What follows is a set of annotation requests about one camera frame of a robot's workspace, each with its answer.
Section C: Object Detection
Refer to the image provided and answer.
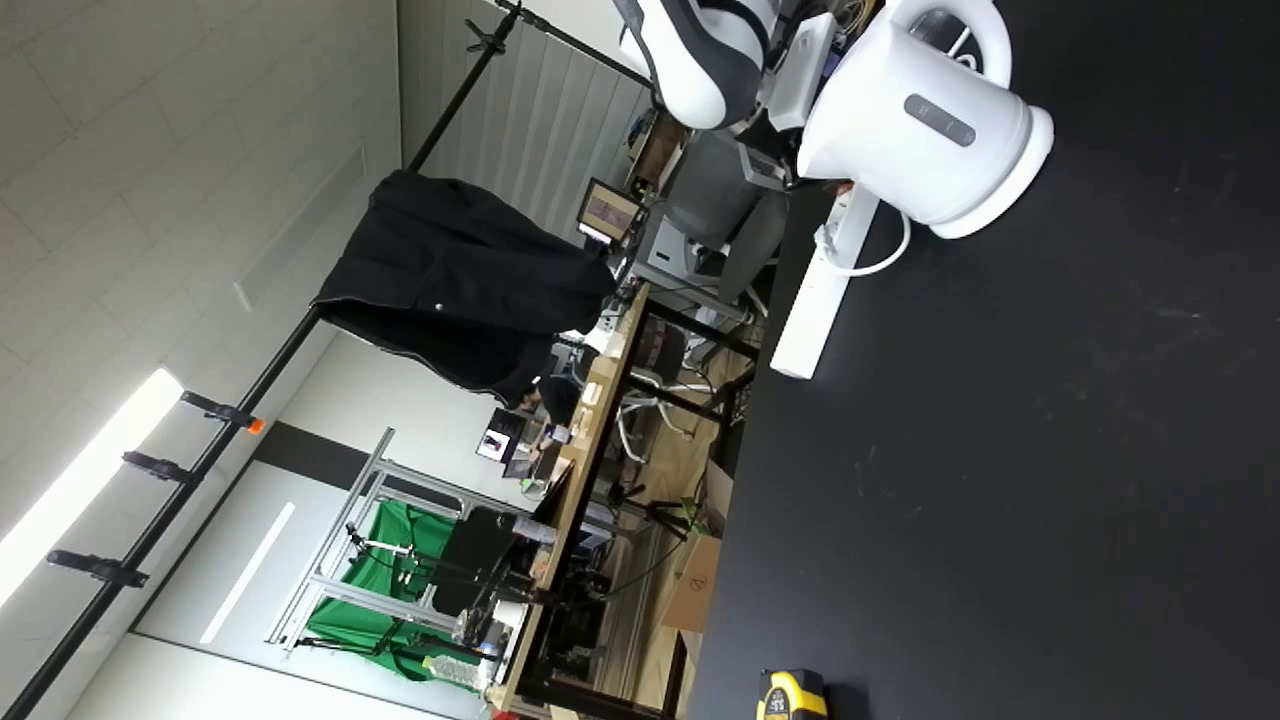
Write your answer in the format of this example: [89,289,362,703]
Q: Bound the white extension power strip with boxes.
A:
[773,188,879,380]

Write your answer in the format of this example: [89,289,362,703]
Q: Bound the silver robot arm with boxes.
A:
[611,0,798,134]

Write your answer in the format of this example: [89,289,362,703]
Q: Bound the wooden workbench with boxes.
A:
[486,289,649,720]

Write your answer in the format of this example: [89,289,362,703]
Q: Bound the cardboard box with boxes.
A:
[661,538,720,633]

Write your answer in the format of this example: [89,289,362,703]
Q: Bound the black hanging cloth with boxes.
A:
[310,172,614,406]

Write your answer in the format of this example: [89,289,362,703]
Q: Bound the green cloth on rack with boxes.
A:
[308,502,453,682]

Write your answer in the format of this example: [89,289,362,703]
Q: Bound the white electric kettle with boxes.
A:
[797,0,1055,239]

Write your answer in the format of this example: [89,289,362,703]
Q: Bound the yellow tape measure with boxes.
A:
[756,670,826,720]

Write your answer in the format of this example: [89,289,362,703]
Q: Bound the white kettle power cable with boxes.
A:
[814,203,917,286]

